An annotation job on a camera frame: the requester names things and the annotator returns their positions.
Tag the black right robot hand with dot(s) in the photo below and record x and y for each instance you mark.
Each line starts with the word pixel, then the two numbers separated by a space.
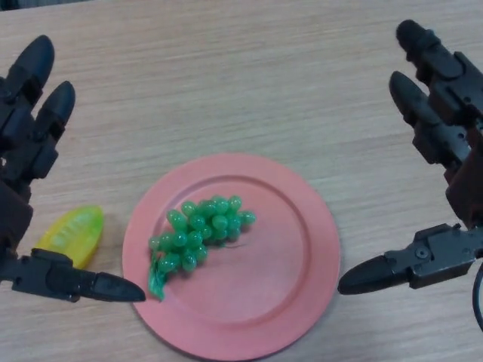
pixel 449 124

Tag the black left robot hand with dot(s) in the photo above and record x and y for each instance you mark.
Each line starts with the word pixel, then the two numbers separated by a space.
pixel 22 143

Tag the green plastic grape bunch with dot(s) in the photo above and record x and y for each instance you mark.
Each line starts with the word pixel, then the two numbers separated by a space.
pixel 196 230

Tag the pink round plate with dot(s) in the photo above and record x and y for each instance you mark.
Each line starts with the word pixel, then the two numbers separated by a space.
pixel 256 271

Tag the yellow plastic starfruit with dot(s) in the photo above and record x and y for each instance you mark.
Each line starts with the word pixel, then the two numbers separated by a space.
pixel 75 234

